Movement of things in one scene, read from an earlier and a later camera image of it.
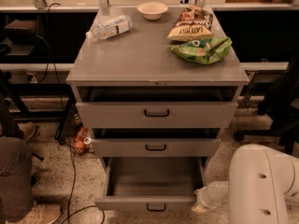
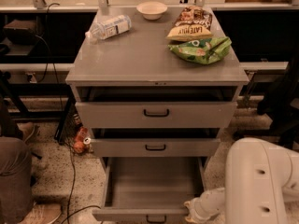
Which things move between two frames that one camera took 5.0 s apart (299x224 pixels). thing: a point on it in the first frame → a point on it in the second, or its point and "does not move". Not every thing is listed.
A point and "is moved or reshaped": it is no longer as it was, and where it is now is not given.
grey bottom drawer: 150,184 is moved or reshaped
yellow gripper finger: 198,208 → 191,220
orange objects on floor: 82,141 does not move
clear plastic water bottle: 108,28 does not move
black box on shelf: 21,32 does not move
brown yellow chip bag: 194,23 does not move
